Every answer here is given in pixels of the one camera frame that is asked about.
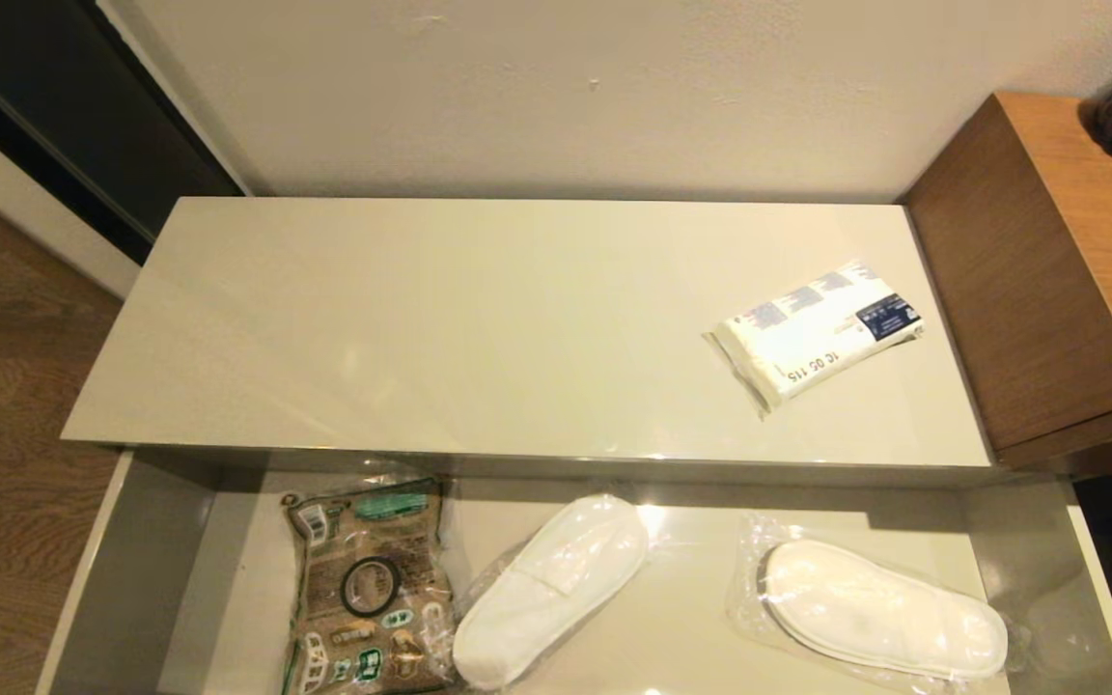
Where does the brown snack bag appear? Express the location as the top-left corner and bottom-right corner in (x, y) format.
(281, 478), (475, 695)

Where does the beige drawer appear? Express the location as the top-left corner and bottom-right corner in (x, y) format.
(35, 449), (1112, 695)

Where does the black tape roll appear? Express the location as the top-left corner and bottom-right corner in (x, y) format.
(339, 557), (401, 619)

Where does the white tissue pack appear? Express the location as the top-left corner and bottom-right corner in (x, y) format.
(706, 258), (926, 416)

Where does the brown wooden side cabinet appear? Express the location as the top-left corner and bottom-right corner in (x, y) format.
(903, 90), (1112, 474)

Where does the white slipper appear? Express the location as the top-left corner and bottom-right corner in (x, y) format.
(453, 494), (653, 692)
(728, 512), (1030, 691)

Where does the dark door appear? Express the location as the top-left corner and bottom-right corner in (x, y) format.
(0, 0), (246, 264)

